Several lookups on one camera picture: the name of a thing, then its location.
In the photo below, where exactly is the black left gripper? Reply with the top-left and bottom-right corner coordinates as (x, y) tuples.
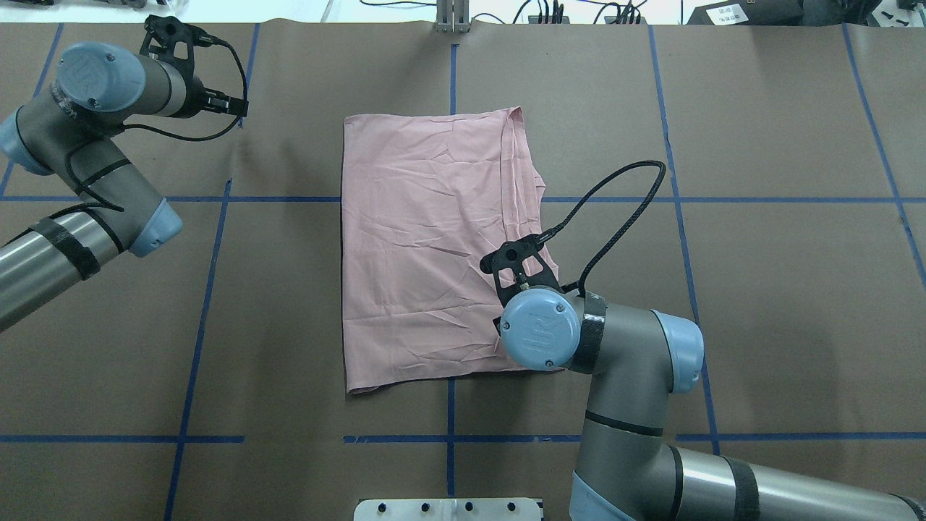
(140, 14), (249, 118)

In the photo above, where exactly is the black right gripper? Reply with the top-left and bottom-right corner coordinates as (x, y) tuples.
(480, 235), (562, 306)

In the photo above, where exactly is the pink Snoopy t-shirt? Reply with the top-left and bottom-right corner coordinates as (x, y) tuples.
(341, 106), (545, 394)

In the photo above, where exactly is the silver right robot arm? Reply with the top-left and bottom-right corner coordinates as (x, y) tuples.
(480, 234), (924, 520)

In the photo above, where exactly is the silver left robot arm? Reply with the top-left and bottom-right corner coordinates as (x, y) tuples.
(1, 14), (249, 330)

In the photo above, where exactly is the black power adapter box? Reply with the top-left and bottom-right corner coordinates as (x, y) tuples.
(684, 1), (804, 26)

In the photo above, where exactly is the black braided right cable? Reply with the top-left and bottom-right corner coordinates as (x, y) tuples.
(535, 161), (668, 297)

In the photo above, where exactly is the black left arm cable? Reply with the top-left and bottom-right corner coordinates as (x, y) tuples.
(65, 33), (250, 214)

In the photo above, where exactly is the aluminium frame post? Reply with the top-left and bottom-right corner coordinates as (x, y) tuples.
(433, 0), (472, 34)

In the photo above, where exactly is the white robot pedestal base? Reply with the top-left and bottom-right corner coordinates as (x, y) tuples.
(353, 497), (546, 520)

